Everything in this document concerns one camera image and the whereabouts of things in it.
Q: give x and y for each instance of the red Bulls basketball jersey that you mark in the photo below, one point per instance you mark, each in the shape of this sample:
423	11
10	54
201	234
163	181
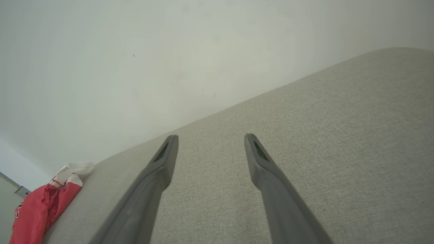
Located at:
34	217

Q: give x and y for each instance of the grey fabric sofa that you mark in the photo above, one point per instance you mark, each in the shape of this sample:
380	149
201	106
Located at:
339	135

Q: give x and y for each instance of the grey metal table leg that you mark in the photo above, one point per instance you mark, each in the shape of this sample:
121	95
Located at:
20	190

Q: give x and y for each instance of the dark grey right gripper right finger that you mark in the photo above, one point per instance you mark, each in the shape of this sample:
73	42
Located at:
281	203

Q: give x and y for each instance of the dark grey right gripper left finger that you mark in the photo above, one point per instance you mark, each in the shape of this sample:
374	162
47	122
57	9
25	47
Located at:
145	196

